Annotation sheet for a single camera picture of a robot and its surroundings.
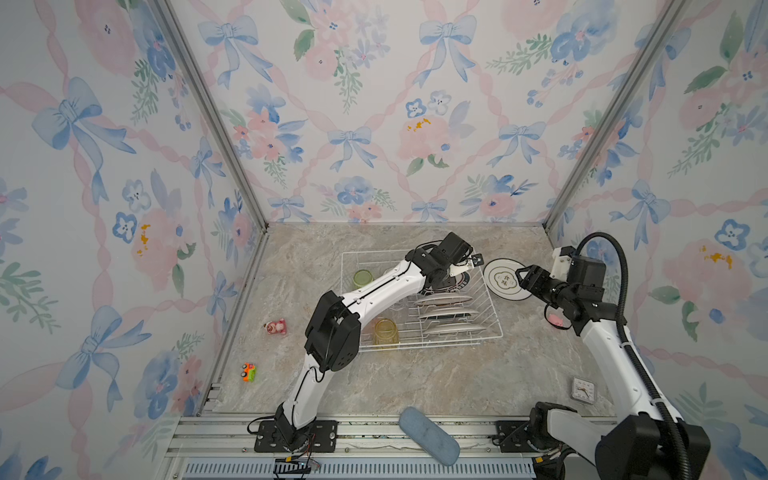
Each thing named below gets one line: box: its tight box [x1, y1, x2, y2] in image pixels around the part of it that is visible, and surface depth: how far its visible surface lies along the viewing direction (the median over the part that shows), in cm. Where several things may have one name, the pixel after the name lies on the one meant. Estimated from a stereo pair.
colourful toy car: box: [240, 362, 257, 382], surface depth 84 cm
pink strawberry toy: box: [263, 318, 287, 334], surface depth 92 cm
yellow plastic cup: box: [373, 318, 399, 345], surface depth 83 cm
